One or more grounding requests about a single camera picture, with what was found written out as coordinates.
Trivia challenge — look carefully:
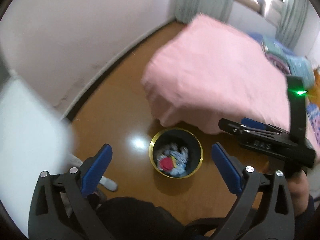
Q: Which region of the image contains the blue white trash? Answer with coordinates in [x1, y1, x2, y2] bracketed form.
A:
[155, 143, 189, 177]

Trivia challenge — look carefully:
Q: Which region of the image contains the red trash piece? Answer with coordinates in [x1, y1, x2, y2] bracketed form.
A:
[159, 157, 174, 171]

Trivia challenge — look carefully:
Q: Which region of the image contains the black gold-rimmed trash bin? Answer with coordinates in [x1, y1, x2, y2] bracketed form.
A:
[149, 128, 203, 179]

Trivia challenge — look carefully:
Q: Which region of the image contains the right hand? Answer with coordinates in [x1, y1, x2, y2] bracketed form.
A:
[287, 170, 309, 216]

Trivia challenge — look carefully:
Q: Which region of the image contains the pink bed blanket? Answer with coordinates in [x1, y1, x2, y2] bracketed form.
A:
[141, 14, 290, 134]

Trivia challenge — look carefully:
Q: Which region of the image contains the folded clothes pile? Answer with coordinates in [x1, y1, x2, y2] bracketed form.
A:
[261, 36, 315, 89]

